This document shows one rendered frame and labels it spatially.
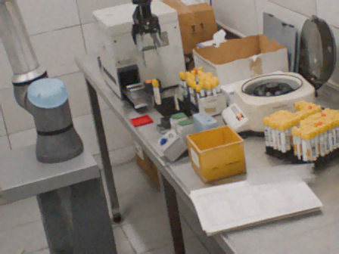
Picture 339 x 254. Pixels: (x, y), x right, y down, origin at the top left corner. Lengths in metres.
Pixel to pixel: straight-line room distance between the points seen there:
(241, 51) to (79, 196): 0.93
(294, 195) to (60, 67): 2.38
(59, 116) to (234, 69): 0.69
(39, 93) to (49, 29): 1.83
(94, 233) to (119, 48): 0.74
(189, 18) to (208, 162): 1.25
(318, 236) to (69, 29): 2.55
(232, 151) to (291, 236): 0.38
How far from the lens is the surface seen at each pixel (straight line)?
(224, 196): 1.97
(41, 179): 2.19
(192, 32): 3.22
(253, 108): 2.29
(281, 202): 1.91
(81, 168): 2.21
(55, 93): 2.23
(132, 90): 2.68
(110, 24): 2.72
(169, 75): 2.83
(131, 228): 3.68
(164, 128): 2.44
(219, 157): 2.06
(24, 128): 4.17
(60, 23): 4.04
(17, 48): 2.32
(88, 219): 2.35
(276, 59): 2.66
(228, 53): 2.84
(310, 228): 1.82
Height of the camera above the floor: 1.84
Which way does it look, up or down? 20 degrees down
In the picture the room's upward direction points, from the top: 8 degrees counter-clockwise
